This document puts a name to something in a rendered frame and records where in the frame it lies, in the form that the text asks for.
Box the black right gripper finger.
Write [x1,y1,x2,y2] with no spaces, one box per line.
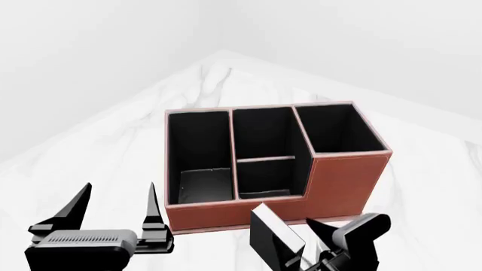
[305,217,340,253]

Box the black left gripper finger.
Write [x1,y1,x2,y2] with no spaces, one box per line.
[28,182,93,236]
[142,181,169,242]

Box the black and white box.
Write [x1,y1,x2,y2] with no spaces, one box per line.
[249,201,307,271]

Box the brown leather desk caddy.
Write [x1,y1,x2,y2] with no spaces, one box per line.
[164,99,394,236]

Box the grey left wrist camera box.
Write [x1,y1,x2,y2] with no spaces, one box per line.
[35,228,139,251]

